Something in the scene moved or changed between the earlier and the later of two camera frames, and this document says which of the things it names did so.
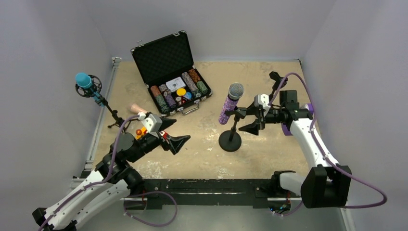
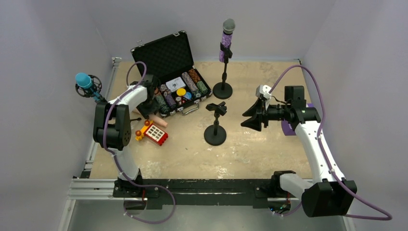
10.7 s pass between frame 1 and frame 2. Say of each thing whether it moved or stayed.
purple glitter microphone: moved
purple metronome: stayed
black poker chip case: stayed
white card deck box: stayed
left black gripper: moved
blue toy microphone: stayed
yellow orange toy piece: stayed
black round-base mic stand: moved
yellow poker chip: stayed
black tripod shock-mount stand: stayed
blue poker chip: stayed
